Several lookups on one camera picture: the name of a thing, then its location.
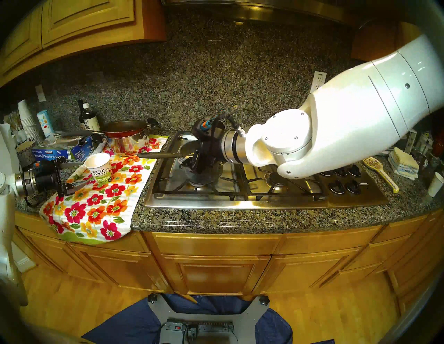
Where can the wooden wall cabinet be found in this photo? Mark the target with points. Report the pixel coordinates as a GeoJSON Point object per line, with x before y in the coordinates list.
{"type": "Point", "coordinates": [86, 20]}
{"type": "Point", "coordinates": [374, 38]}

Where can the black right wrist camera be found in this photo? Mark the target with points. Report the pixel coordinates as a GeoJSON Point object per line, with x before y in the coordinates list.
{"type": "Point", "coordinates": [203, 125]}

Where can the black cooktop knob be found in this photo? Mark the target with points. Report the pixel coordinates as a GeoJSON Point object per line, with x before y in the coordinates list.
{"type": "Point", "coordinates": [340, 170]}
{"type": "Point", "coordinates": [326, 173]}
{"type": "Point", "coordinates": [353, 187]}
{"type": "Point", "coordinates": [336, 187]}
{"type": "Point", "coordinates": [354, 170]}

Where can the folded dish cloths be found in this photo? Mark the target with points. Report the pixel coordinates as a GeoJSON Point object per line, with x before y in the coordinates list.
{"type": "Point", "coordinates": [404, 164]}

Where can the white wall outlet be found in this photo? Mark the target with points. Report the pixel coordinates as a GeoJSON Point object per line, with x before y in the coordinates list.
{"type": "Point", "coordinates": [317, 79]}

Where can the dark grey saucepan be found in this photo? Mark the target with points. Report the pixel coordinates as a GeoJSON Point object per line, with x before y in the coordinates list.
{"type": "Point", "coordinates": [211, 175]}

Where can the dark bottle black cap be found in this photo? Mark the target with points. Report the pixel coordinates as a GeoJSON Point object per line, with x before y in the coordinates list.
{"type": "Point", "coordinates": [80, 111]}

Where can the wooden base cabinet run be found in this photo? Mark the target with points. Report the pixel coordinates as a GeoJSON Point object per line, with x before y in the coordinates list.
{"type": "Point", "coordinates": [215, 270]}

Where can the crumpled foil sheet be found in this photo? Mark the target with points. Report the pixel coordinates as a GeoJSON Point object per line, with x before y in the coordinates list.
{"type": "Point", "coordinates": [66, 138]}

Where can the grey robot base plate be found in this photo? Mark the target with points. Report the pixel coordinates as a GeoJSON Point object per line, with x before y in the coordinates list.
{"type": "Point", "coordinates": [249, 319]}

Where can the white paper cup stack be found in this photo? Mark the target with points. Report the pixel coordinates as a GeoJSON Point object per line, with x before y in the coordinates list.
{"type": "Point", "coordinates": [27, 121]}

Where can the small white cup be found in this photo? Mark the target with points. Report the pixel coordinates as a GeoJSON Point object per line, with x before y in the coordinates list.
{"type": "Point", "coordinates": [436, 185]}

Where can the red frying pan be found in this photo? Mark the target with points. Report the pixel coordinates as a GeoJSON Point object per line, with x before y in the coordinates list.
{"type": "Point", "coordinates": [123, 129]}

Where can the stainless gas cooktop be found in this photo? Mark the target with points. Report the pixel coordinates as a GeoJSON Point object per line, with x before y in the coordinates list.
{"type": "Point", "coordinates": [263, 203]}

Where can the dark bottle white cap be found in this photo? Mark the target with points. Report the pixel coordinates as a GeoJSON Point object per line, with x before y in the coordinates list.
{"type": "Point", "coordinates": [91, 121]}

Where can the blue foil sheet box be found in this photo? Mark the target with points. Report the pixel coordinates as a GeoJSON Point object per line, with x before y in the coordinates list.
{"type": "Point", "coordinates": [59, 154]}

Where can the white paper towel roll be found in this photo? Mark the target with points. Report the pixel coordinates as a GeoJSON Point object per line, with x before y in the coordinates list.
{"type": "Point", "coordinates": [7, 149]}

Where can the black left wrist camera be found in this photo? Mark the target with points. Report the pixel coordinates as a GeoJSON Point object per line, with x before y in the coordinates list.
{"type": "Point", "coordinates": [45, 167]}

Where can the blue fabric cover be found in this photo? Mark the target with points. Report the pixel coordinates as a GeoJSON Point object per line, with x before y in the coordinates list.
{"type": "Point", "coordinates": [131, 322]}

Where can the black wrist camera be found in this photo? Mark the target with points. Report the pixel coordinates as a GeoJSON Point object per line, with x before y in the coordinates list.
{"type": "Point", "coordinates": [45, 167]}
{"type": "Point", "coordinates": [203, 125]}

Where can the white cup with wooden sticks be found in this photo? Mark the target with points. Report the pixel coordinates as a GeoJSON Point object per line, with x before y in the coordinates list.
{"type": "Point", "coordinates": [20, 135]}

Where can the white paper oats cup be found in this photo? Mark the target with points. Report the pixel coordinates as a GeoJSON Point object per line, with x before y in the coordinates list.
{"type": "Point", "coordinates": [99, 171]}

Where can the yellow ceramic spoon rest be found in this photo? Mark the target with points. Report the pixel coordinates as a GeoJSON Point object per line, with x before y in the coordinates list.
{"type": "Point", "coordinates": [373, 163]}

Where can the patterned round canister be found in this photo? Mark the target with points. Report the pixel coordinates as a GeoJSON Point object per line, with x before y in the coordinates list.
{"type": "Point", "coordinates": [25, 152]}

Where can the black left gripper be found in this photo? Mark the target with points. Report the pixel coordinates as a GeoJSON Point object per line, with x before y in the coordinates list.
{"type": "Point", "coordinates": [48, 180]}

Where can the steel range hood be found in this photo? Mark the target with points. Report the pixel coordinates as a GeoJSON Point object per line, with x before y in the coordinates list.
{"type": "Point", "coordinates": [277, 8]}

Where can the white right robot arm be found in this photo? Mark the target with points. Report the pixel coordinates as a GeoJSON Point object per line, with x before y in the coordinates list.
{"type": "Point", "coordinates": [347, 114]}

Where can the shiny steel pot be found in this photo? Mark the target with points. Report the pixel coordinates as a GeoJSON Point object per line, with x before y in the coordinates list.
{"type": "Point", "coordinates": [126, 145]}

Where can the grey power strip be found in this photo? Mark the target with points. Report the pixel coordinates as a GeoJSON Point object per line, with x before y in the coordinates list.
{"type": "Point", "coordinates": [208, 326]}

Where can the floral kitchen towel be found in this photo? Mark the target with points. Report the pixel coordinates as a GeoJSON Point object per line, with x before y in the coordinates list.
{"type": "Point", "coordinates": [100, 211]}

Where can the black base plate knob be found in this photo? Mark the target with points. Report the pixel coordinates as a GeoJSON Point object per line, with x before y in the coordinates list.
{"type": "Point", "coordinates": [152, 298]}
{"type": "Point", "coordinates": [264, 300]}

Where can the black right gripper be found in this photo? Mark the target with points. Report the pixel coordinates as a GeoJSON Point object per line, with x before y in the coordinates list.
{"type": "Point", "coordinates": [211, 149]}

